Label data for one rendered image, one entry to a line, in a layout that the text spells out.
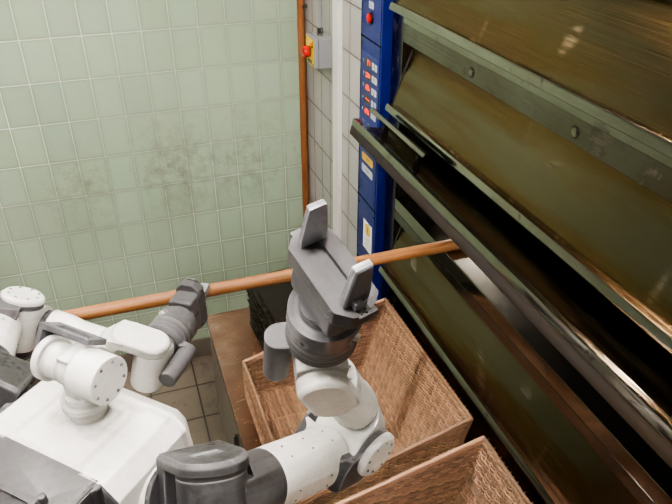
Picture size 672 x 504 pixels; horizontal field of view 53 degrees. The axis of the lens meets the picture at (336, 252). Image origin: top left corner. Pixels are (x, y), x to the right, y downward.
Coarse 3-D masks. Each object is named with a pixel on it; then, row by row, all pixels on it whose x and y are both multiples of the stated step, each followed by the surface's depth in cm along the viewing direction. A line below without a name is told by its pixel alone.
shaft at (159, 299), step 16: (448, 240) 169; (368, 256) 163; (384, 256) 164; (400, 256) 165; (416, 256) 167; (272, 272) 157; (288, 272) 158; (224, 288) 153; (240, 288) 155; (96, 304) 147; (112, 304) 147; (128, 304) 148; (144, 304) 149; (160, 304) 150
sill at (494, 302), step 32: (416, 224) 184; (448, 256) 169; (480, 288) 156; (512, 320) 146; (544, 352) 137; (576, 384) 129; (608, 416) 122; (608, 448) 120; (640, 448) 115; (640, 480) 113
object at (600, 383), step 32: (352, 128) 178; (384, 160) 160; (416, 192) 145; (448, 192) 148; (480, 192) 153; (448, 224) 133; (480, 224) 136; (512, 224) 139; (480, 256) 123; (512, 256) 125; (544, 256) 128; (512, 288) 114; (544, 288) 116; (576, 288) 119; (544, 320) 106; (576, 320) 108; (608, 320) 110; (576, 352) 100; (608, 352) 101; (640, 352) 103; (608, 384) 94; (640, 384) 95; (640, 416) 89
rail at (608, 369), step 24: (360, 120) 177; (384, 144) 163; (408, 168) 151; (432, 192) 141; (456, 216) 132; (480, 240) 124; (504, 264) 117; (528, 288) 110; (552, 312) 105; (576, 336) 100; (600, 360) 95; (624, 384) 91; (648, 408) 87
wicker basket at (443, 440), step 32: (384, 320) 209; (384, 352) 207; (416, 352) 190; (256, 384) 208; (288, 384) 213; (384, 384) 206; (416, 384) 190; (448, 384) 176; (256, 416) 196; (288, 416) 202; (384, 416) 202; (448, 416) 175; (416, 448) 164; (448, 448) 169; (384, 480) 166
